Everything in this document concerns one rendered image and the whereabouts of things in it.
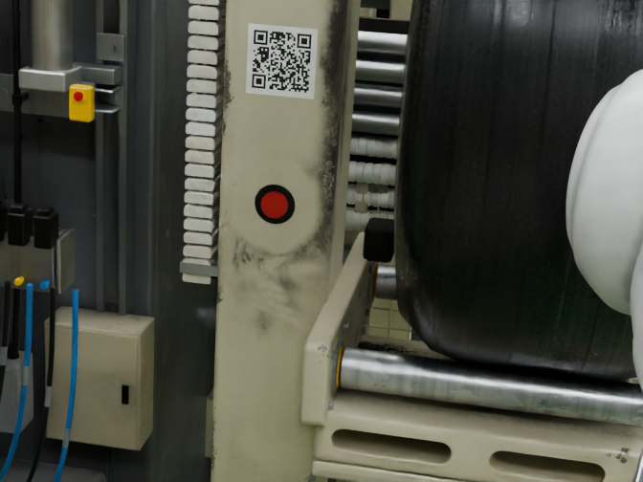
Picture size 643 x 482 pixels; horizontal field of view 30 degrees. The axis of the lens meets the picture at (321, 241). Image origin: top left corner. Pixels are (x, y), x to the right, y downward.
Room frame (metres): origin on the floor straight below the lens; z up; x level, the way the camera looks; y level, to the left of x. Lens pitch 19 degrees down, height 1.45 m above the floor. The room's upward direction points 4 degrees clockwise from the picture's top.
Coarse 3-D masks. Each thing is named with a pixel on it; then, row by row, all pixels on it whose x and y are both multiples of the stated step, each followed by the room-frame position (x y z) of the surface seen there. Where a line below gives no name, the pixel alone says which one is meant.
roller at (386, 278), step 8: (376, 264) 1.49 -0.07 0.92; (376, 272) 1.48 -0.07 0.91; (384, 272) 1.46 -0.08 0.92; (392, 272) 1.46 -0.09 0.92; (376, 280) 1.46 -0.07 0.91; (384, 280) 1.46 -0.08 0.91; (392, 280) 1.46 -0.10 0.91; (376, 288) 1.46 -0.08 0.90; (384, 288) 1.45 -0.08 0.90; (392, 288) 1.45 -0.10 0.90; (376, 296) 1.46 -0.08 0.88; (384, 296) 1.46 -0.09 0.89; (392, 296) 1.46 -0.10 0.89
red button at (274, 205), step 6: (270, 192) 1.27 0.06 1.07; (276, 192) 1.27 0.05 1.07; (264, 198) 1.27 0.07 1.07; (270, 198) 1.27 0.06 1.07; (276, 198) 1.27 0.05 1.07; (282, 198) 1.27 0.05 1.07; (264, 204) 1.27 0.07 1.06; (270, 204) 1.27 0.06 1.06; (276, 204) 1.27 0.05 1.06; (282, 204) 1.27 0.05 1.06; (264, 210) 1.27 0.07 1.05; (270, 210) 1.27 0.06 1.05; (276, 210) 1.27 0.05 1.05; (282, 210) 1.27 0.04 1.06; (270, 216) 1.27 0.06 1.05; (276, 216) 1.27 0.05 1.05
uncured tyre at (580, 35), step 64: (448, 0) 1.08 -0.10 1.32; (512, 0) 1.05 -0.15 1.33; (576, 0) 1.05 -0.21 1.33; (640, 0) 1.04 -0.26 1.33; (448, 64) 1.05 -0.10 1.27; (512, 64) 1.03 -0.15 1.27; (576, 64) 1.03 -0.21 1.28; (640, 64) 1.02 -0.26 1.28; (448, 128) 1.04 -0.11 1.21; (512, 128) 1.02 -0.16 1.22; (576, 128) 1.01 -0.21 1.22; (448, 192) 1.04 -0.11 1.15; (512, 192) 1.02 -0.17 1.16; (448, 256) 1.05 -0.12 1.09; (512, 256) 1.03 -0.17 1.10; (448, 320) 1.09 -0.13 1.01; (512, 320) 1.07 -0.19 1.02; (576, 320) 1.05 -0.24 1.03
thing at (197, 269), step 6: (180, 264) 1.30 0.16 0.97; (186, 264) 1.30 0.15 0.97; (192, 264) 1.29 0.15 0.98; (198, 264) 1.29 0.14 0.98; (180, 270) 1.30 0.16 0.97; (186, 270) 1.30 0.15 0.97; (192, 270) 1.29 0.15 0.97; (198, 270) 1.29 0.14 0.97; (204, 270) 1.29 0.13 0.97; (210, 270) 1.29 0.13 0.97; (216, 270) 1.29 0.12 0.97; (216, 276) 1.31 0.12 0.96
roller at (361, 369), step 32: (352, 352) 1.20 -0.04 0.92; (384, 352) 1.20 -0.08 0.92; (352, 384) 1.18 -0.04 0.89; (384, 384) 1.17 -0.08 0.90; (416, 384) 1.17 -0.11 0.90; (448, 384) 1.16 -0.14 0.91; (480, 384) 1.16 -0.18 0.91; (512, 384) 1.16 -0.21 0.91; (544, 384) 1.15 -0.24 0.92; (576, 384) 1.15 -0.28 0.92; (608, 384) 1.15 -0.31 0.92; (576, 416) 1.14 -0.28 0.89; (608, 416) 1.14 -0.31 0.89; (640, 416) 1.13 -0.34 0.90
